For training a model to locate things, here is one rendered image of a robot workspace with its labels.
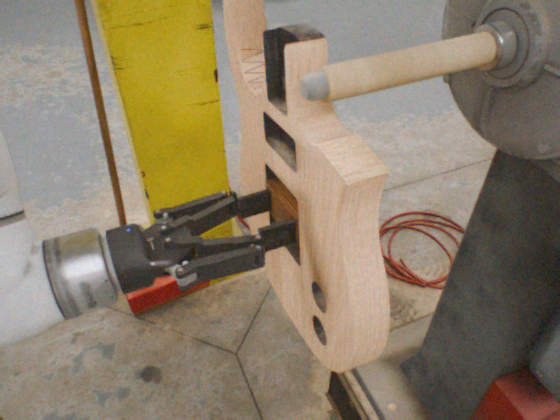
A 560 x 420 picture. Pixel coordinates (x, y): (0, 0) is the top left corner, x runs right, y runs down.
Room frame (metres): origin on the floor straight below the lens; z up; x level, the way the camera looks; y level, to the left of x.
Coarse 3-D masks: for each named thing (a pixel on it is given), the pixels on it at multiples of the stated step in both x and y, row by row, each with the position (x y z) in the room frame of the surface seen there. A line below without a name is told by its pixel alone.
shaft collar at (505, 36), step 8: (488, 24) 0.47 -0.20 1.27; (496, 24) 0.47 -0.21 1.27; (504, 24) 0.47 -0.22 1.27; (488, 32) 0.47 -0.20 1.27; (496, 32) 0.46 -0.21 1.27; (504, 32) 0.46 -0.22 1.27; (512, 32) 0.46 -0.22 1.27; (496, 40) 0.46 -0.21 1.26; (504, 40) 0.45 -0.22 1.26; (512, 40) 0.45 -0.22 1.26; (504, 48) 0.45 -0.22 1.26; (512, 48) 0.45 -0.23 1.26; (496, 56) 0.45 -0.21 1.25; (504, 56) 0.45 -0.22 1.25; (512, 56) 0.45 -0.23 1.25; (488, 64) 0.45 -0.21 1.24; (496, 64) 0.45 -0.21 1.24; (504, 64) 0.45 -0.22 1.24
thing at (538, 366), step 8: (552, 336) 0.30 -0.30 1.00; (544, 344) 0.30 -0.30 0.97; (552, 344) 0.29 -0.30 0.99; (544, 352) 0.29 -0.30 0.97; (552, 352) 0.28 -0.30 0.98; (536, 360) 0.30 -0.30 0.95; (544, 360) 0.29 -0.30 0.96; (552, 360) 0.28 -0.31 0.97; (536, 368) 0.29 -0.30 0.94; (544, 368) 0.28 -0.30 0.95; (552, 368) 0.28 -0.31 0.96; (536, 376) 0.28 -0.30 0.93; (544, 376) 0.28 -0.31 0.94; (552, 376) 0.27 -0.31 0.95; (544, 384) 0.27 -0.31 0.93; (552, 384) 0.27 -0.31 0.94; (552, 392) 0.26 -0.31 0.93
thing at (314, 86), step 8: (320, 72) 0.40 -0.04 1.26; (304, 80) 0.39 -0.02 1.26; (312, 80) 0.38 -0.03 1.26; (320, 80) 0.39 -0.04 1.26; (304, 88) 0.38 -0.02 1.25; (312, 88) 0.38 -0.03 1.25; (320, 88) 0.38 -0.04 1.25; (328, 88) 0.38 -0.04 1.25; (304, 96) 0.38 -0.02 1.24; (312, 96) 0.38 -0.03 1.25; (320, 96) 0.38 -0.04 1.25
